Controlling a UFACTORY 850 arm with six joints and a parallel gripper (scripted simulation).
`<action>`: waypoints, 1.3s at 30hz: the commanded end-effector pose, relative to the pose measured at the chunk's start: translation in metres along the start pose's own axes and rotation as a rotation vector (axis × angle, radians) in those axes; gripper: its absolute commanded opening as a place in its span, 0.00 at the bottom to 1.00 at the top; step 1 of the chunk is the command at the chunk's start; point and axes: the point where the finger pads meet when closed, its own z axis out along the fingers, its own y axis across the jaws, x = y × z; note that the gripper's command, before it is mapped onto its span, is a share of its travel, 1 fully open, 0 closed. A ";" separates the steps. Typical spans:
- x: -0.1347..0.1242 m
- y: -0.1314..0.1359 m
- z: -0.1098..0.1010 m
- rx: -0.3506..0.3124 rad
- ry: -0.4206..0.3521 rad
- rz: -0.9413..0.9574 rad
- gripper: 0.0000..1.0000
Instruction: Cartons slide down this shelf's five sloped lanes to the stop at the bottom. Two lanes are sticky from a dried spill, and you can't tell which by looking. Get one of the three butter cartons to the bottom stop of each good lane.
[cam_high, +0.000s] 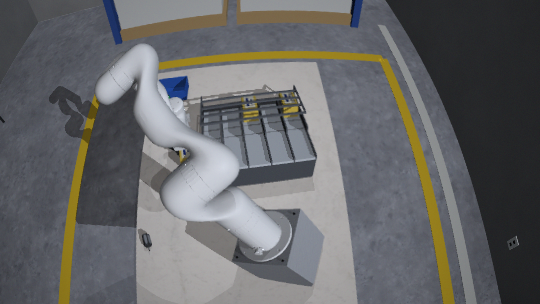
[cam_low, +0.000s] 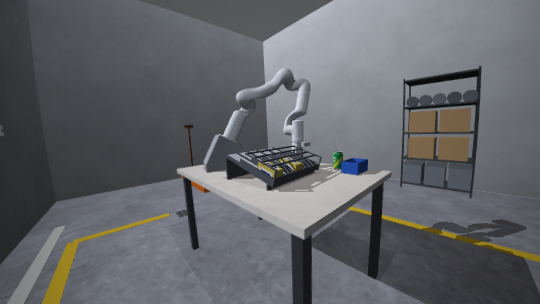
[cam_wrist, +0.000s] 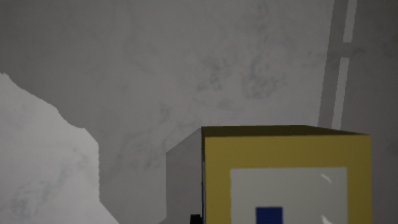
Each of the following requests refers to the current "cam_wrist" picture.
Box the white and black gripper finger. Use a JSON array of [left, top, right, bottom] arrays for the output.
[[190, 214, 202, 224]]

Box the yellow butter carton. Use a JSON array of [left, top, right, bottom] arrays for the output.
[[201, 125, 372, 224]]

